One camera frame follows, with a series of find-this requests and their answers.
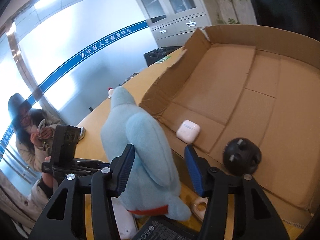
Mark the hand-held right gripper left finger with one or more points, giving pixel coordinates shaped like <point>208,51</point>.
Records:
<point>123,171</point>

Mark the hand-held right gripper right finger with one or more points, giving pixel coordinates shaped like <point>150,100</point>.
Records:
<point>195,172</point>

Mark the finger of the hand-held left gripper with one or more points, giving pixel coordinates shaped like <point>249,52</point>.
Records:
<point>90,162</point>
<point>86,170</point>

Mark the light blue plush toy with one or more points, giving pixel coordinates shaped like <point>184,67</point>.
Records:
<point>140,140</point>

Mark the small beige plastic object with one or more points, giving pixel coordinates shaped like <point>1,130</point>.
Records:
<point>200,207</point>

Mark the white plastic device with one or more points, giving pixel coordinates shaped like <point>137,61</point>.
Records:
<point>123,220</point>

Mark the black power adapter brick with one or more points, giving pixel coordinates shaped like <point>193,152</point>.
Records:
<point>167,230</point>

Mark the shallow cardboard box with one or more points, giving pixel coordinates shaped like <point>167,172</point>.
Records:
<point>250,100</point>

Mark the person's left forearm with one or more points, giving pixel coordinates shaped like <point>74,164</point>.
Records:
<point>17,205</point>

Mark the person's left hand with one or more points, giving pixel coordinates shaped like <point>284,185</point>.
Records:
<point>47,178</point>

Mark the white earbuds case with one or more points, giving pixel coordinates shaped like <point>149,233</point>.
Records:
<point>188,129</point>

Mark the black round plug adapter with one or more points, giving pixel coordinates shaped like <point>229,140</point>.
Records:
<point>241,158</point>

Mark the small red white figurine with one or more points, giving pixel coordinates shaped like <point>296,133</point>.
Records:
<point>110,91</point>

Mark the green table sticker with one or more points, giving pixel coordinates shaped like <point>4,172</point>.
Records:
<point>163,60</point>

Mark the black office chair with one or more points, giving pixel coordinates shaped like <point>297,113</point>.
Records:
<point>160,55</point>

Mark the grey metal cabinet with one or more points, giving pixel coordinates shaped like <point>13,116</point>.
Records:
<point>172,7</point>

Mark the black monitor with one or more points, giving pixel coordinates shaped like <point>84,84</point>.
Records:
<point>287,2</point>

